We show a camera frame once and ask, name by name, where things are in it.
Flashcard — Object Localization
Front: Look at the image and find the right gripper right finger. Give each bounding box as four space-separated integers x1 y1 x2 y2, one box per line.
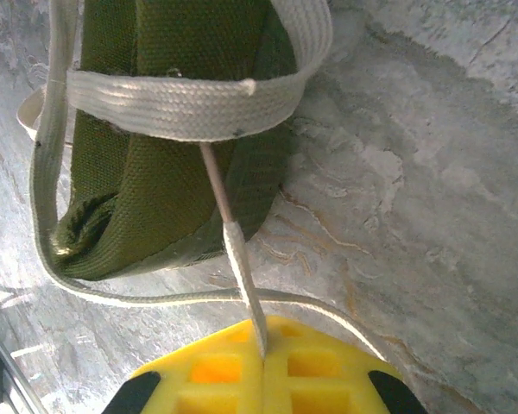
262 314 428 414

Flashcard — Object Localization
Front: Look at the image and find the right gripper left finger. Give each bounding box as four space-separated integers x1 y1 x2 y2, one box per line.
105 317 267 414

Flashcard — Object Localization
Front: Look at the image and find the olive green canvas shoe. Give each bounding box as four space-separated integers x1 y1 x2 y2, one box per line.
51 0 299 281

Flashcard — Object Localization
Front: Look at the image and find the white shoelace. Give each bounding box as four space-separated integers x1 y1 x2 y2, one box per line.
16 0 392 363

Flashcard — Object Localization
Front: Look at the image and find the aluminium table side rail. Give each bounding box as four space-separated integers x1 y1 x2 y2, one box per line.
0 310 51 414

